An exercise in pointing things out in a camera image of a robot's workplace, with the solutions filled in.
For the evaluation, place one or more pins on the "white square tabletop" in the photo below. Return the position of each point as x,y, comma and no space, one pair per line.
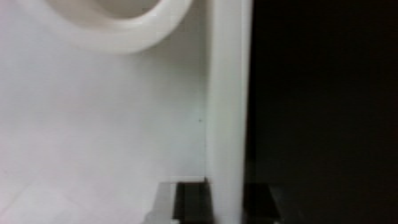
123,108

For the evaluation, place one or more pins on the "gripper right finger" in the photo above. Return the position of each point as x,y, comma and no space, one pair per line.
260,207

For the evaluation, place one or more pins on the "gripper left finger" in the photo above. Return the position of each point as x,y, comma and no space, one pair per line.
182,205

